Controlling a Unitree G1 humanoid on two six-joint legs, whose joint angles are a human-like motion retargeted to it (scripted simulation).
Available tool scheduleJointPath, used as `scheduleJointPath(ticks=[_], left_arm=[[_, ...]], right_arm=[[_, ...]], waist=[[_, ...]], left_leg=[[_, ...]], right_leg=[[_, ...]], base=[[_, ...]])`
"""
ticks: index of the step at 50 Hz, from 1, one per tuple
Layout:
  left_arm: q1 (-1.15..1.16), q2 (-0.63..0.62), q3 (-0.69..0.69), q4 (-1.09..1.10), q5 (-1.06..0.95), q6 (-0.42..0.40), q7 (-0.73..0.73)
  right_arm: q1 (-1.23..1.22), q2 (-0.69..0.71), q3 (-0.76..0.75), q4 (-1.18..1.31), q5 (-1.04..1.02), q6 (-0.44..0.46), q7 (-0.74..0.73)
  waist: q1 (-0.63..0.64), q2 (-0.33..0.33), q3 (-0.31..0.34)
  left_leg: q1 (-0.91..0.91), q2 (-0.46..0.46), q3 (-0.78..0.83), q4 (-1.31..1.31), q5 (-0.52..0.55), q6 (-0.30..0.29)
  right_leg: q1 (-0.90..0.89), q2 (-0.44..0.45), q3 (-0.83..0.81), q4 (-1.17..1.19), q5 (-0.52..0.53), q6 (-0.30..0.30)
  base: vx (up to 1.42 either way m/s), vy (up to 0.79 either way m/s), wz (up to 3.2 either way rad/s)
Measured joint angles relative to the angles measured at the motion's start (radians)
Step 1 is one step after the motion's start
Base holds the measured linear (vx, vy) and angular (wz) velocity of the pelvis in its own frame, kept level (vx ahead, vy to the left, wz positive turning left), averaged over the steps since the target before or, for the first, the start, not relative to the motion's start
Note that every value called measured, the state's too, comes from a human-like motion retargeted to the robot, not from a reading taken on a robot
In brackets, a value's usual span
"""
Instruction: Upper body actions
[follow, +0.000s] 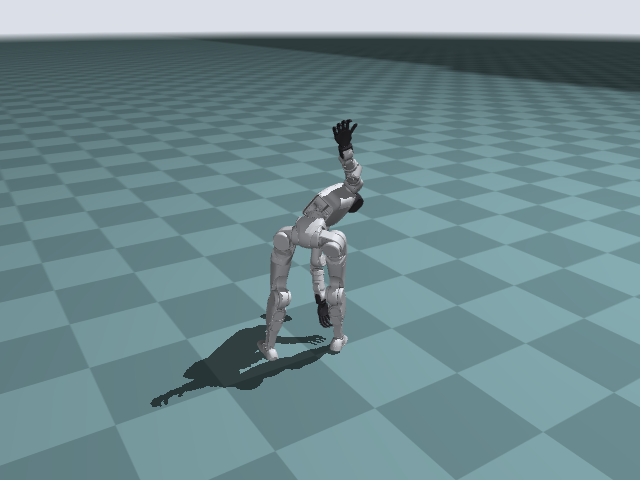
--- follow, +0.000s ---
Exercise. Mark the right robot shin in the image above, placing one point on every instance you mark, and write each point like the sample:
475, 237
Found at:
337, 313

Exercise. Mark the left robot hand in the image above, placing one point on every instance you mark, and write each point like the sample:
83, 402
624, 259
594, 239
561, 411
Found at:
323, 312

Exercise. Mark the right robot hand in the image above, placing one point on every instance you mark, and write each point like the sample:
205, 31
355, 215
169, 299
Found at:
343, 136

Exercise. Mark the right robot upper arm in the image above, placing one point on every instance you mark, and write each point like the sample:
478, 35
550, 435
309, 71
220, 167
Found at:
353, 181

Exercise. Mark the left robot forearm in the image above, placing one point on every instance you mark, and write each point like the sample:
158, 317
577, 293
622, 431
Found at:
318, 281

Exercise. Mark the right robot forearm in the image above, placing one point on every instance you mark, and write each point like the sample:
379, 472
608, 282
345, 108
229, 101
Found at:
349, 164

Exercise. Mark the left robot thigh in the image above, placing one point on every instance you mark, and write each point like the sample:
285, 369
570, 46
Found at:
280, 264

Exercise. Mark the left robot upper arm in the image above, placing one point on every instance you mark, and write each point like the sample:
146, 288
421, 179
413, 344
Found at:
317, 258

